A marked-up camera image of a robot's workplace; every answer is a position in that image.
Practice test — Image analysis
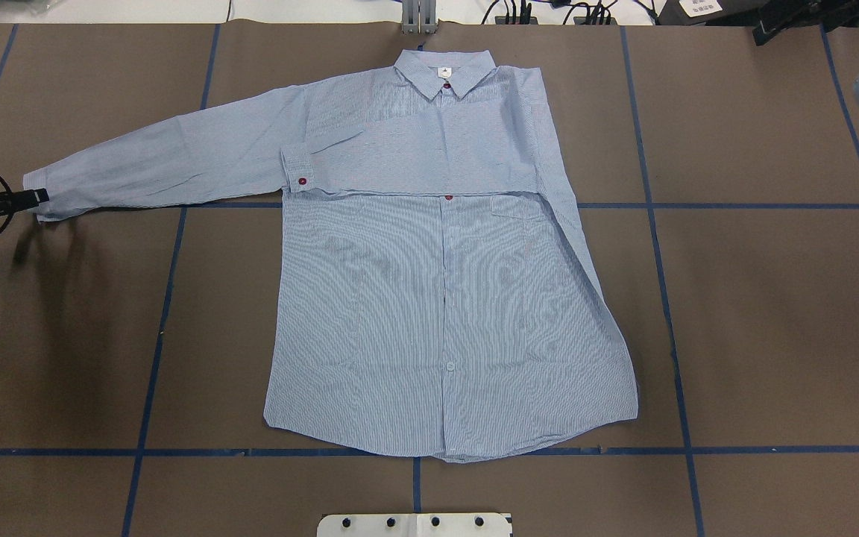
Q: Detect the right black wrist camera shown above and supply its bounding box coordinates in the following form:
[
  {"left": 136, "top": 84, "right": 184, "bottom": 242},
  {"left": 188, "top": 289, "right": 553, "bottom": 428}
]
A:
[{"left": 752, "top": 1, "right": 859, "bottom": 45}]

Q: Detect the orange black usb hub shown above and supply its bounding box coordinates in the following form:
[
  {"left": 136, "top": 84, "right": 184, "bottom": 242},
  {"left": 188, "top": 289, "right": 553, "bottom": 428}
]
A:
[
  {"left": 494, "top": 4, "right": 538, "bottom": 26},
  {"left": 568, "top": 4, "right": 618, "bottom": 26}
]

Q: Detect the light blue striped shirt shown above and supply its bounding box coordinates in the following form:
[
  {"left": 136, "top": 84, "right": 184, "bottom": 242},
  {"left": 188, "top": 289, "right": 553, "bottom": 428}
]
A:
[{"left": 22, "top": 50, "right": 640, "bottom": 463}]

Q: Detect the aluminium frame post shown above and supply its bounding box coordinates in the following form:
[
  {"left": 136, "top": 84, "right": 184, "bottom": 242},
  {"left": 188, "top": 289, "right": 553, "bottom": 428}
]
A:
[{"left": 400, "top": 0, "right": 438, "bottom": 35}]

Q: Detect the black box with white label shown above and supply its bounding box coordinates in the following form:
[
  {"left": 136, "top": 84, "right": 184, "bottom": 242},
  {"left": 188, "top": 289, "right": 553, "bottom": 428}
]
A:
[{"left": 656, "top": 1, "right": 766, "bottom": 26}]

